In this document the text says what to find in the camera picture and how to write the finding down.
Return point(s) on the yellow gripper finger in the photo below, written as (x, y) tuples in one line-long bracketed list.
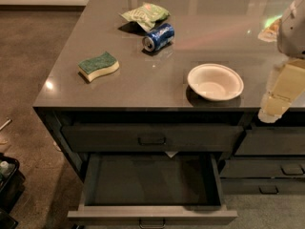
[(286, 85)]

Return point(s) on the grey drawer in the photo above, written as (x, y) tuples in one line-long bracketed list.
[(264, 186), (151, 137), (272, 141), (259, 168), (152, 191)]

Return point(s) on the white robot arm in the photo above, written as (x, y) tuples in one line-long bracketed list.
[(289, 33)]

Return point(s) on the white paper bowl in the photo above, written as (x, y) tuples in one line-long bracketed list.
[(215, 82)]

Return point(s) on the blue soda can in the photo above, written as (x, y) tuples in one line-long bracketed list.
[(158, 38)]

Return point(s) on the grey counter cabinet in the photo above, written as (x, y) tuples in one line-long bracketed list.
[(152, 87)]

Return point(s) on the green chip bag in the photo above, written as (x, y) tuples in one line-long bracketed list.
[(146, 16)]

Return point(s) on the green yellow sponge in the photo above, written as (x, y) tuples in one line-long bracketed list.
[(98, 66)]

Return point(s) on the metal rod on floor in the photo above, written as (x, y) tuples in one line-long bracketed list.
[(6, 124)]

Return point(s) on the black bin with bottles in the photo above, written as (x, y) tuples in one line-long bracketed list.
[(11, 188)]

